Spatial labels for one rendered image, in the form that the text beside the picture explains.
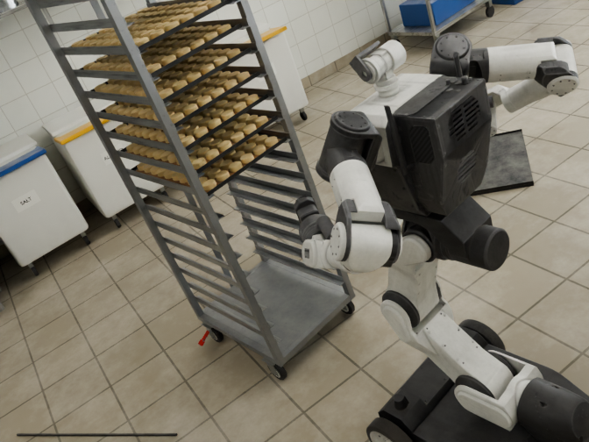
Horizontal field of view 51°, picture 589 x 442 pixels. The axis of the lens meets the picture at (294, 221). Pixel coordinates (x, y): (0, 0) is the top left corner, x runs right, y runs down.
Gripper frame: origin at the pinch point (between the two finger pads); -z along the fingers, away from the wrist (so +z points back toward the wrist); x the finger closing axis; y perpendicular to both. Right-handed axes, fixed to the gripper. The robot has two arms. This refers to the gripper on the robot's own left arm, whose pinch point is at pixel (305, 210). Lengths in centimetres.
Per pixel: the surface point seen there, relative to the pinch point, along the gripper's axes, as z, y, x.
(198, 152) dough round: -67, 25, 2
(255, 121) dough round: -74, 1, 2
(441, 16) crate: -362, -190, -80
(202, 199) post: -50, 29, -8
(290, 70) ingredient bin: -316, -48, -60
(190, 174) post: -50, 29, 2
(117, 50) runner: -64, 34, 46
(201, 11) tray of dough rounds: -70, 4, 46
